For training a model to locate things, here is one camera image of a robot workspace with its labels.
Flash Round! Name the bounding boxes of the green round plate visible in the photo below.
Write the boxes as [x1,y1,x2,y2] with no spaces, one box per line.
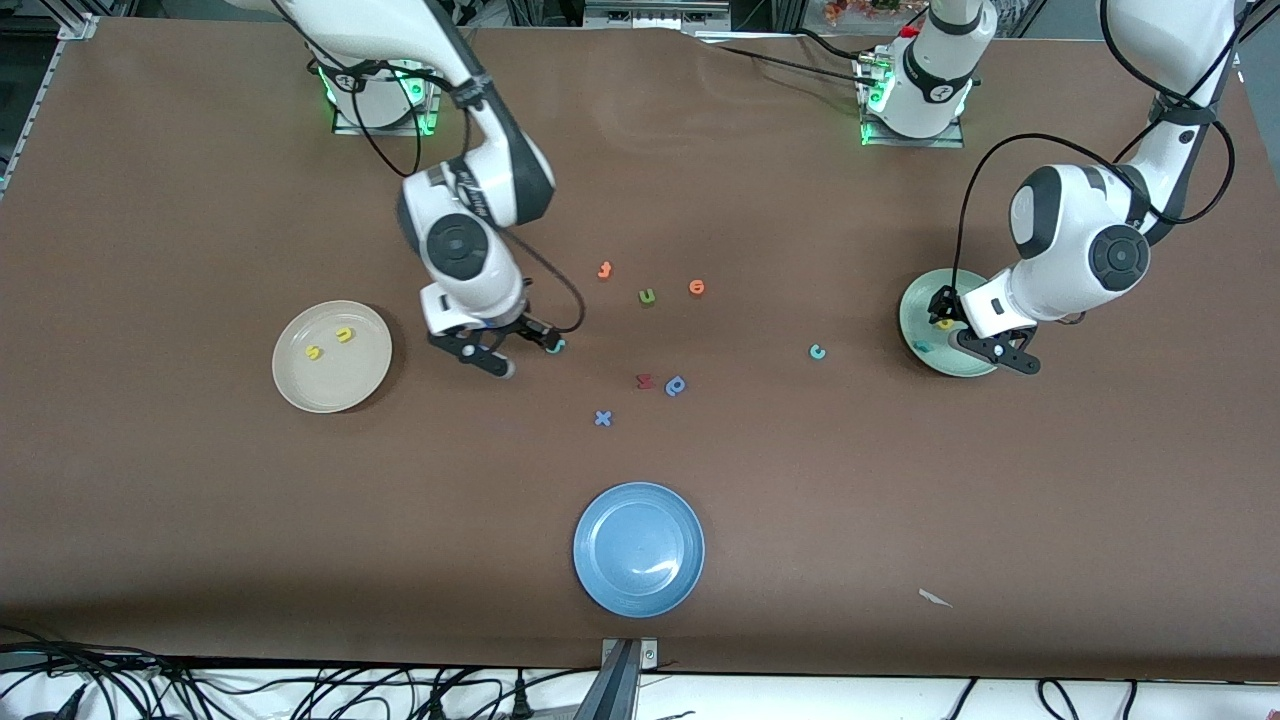
[898,268,1011,379]

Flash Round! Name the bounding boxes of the brown table cover sheet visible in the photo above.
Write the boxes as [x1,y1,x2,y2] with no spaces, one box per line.
[0,18,1280,681]

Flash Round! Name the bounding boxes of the black cable to arm base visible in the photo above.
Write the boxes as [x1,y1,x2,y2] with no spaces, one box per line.
[695,28,881,86]

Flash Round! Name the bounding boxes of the tangle of black cables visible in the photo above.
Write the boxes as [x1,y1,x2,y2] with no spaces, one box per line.
[0,625,561,720]

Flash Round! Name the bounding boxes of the orange artificial flowers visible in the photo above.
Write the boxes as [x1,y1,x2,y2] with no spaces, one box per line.
[825,0,906,26]

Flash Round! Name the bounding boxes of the blue round plate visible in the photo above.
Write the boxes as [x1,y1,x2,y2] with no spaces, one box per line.
[572,482,706,619]

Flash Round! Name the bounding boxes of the beige round plate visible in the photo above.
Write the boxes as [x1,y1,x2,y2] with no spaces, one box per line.
[271,300,394,415]

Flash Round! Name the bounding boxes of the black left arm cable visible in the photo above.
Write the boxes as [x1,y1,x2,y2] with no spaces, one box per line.
[955,0,1236,326]

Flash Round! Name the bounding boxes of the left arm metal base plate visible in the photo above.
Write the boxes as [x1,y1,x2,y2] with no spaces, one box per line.
[858,55,966,149]

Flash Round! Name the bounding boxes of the metal camera pole bracket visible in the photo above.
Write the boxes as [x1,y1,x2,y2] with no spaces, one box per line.
[575,637,661,720]

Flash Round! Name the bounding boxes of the grey metal box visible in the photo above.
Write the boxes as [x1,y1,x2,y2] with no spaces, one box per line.
[583,0,732,31]

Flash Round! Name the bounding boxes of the aluminium frame profile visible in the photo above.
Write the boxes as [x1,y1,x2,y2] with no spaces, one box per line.
[1205,0,1280,69]
[0,12,101,196]

